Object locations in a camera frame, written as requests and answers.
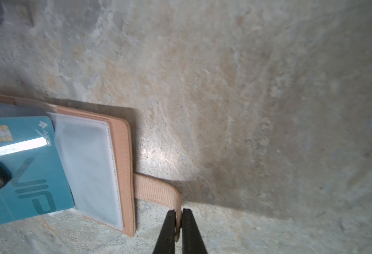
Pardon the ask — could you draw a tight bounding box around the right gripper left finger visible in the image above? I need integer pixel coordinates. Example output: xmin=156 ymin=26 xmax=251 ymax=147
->
xmin=153 ymin=210 xmax=176 ymax=254

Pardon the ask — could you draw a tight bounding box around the brown leather card holder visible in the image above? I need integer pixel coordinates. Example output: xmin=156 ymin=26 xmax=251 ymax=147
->
xmin=0 ymin=95 xmax=182 ymax=239

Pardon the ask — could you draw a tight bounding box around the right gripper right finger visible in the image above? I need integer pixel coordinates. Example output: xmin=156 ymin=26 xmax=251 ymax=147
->
xmin=182 ymin=208 xmax=208 ymax=254

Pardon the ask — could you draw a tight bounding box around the teal VIP card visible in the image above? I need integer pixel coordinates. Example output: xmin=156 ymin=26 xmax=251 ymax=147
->
xmin=0 ymin=116 xmax=74 ymax=225

